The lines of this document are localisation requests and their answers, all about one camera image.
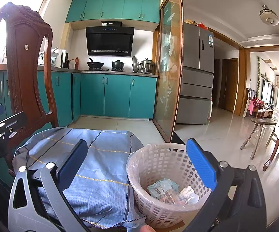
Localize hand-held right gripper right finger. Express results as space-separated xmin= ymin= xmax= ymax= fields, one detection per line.
xmin=185 ymin=138 xmax=268 ymax=232

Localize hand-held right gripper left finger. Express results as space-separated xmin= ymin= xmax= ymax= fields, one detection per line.
xmin=7 ymin=139 xmax=89 ymax=232

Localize white plastic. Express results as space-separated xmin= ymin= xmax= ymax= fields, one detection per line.
xmin=179 ymin=186 xmax=200 ymax=205

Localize clear plastic bag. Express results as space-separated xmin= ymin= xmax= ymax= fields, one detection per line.
xmin=148 ymin=178 xmax=180 ymax=200

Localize white plastic wastebasket with liner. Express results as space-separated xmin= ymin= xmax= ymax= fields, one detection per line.
xmin=126 ymin=143 xmax=217 ymax=229

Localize blue checked cloth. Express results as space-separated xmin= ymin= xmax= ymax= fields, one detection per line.
xmin=12 ymin=127 xmax=146 ymax=230

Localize carved wooden chair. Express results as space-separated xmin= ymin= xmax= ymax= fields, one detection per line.
xmin=0 ymin=2 xmax=59 ymax=174

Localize white dish rack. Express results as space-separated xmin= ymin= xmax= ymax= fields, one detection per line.
xmin=38 ymin=51 xmax=59 ymax=66

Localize pink cloth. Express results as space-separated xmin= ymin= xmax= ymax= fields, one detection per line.
xmin=243 ymin=99 xmax=254 ymax=118

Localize wooden stool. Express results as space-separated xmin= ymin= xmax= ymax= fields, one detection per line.
xmin=240 ymin=118 xmax=277 ymax=160

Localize white kitchen appliance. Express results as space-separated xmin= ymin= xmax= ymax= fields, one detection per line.
xmin=57 ymin=49 xmax=66 ymax=68

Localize wooden dining table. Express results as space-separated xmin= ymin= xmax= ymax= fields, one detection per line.
xmin=263 ymin=116 xmax=279 ymax=172

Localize red wooden chairs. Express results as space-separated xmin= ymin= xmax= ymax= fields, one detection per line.
xmin=247 ymin=88 xmax=266 ymax=119

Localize teal lower kitchen cabinets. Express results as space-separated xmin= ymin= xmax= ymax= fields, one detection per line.
xmin=0 ymin=70 xmax=158 ymax=127

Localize teal kitchen cabinets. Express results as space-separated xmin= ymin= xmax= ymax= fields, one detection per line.
xmin=65 ymin=0 xmax=160 ymax=24
xmin=0 ymin=70 xmax=158 ymax=127

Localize brown wooden door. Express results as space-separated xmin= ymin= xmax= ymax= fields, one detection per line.
xmin=219 ymin=58 xmax=239 ymax=113

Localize grey refrigerator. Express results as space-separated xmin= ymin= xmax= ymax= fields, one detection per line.
xmin=176 ymin=22 xmax=215 ymax=125

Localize etched glass sliding door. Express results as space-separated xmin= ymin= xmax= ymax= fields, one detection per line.
xmin=153 ymin=0 xmax=185 ymax=143

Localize black wok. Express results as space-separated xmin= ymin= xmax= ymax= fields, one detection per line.
xmin=87 ymin=58 xmax=105 ymax=68

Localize gas stove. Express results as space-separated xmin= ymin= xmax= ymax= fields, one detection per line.
xmin=88 ymin=68 xmax=125 ymax=72

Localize green vine garland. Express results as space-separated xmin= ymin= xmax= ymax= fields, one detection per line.
xmin=257 ymin=57 xmax=262 ymax=97

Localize steel stock pot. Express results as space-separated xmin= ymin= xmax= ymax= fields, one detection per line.
xmin=140 ymin=58 xmax=154 ymax=74

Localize steel pot lid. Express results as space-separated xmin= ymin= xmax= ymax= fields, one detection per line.
xmin=132 ymin=56 xmax=141 ymax=73

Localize black range hood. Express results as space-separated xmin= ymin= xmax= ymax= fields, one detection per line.
xmin=86 ymin=21 xmax=135 ymax=57

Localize teal upper kitchen cabinets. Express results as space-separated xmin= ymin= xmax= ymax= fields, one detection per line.
xmin=65 ymin=0 xmax=160 ymax=24

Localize round ceiling lamp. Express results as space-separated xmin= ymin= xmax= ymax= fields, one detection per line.
xmin=259 ymin=4 xmax=279 ymax=25

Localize black wall television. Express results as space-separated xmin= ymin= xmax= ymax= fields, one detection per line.
xmin=262 ymin=80 xmax=273 ymax=105

